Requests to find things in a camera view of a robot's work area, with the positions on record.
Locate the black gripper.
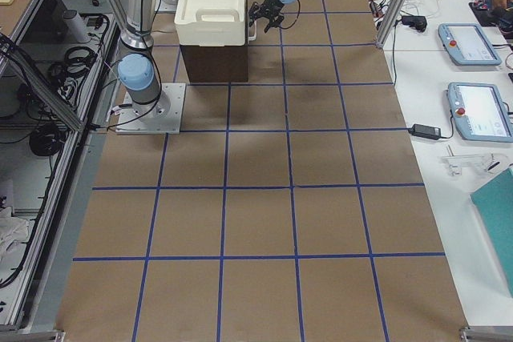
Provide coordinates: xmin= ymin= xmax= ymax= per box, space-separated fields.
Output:
xmin=248 ymin=0 xmax=285 ymax=34

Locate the dark wooden drawer cabinet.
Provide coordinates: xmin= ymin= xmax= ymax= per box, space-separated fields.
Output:
xmin=180 ymin=45 xmax=248 ymax=83

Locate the white plastic storage box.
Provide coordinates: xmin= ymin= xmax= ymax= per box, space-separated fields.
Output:
xmin=174 ymin=0 xmax=246 ymax=46

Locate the grey cylinder speaker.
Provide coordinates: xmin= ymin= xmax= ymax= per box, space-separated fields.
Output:
xmin=63 ymin=10 xmax=90 ymax=43

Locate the upper teach pendant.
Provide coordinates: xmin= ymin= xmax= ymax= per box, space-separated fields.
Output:
xmin=438 ymin=23 xmax=502 ymax=66

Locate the teach pendant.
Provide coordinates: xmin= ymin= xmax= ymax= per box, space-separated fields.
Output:
xmin=438 ymin=23 xmax=502 ymax=66
xmin=446 ymin=82 xmax=512 ymax=143

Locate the black power adapter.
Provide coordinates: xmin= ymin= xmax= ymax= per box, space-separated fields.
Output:
xmin=408 ymin=123 xmax=442 ymax=140

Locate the lower teach pendant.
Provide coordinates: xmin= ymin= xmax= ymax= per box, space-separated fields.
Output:
xmin=446 ymin=82 xmax=512 ymax=143

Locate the clear acrylic part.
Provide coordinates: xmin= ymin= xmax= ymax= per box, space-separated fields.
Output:
xmin=441 ymin=146 xmax=511 ymax=176

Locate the teal foam board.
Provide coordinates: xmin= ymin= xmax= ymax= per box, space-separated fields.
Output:
xmin=471 ymin=167 xmax=512 ymax=294

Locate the white crumpled cloth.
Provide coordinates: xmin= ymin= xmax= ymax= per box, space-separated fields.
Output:
xmin=0 ymin=179 xmax=30 ymax=275

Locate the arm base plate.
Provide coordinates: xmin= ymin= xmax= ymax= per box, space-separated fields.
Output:
xmin=115 ymin=82 xmax=186 ymax=135

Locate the aluminium frame post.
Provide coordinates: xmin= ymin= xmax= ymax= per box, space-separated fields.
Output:
xmin=374 ymin=0 xmax=426 ymax=50

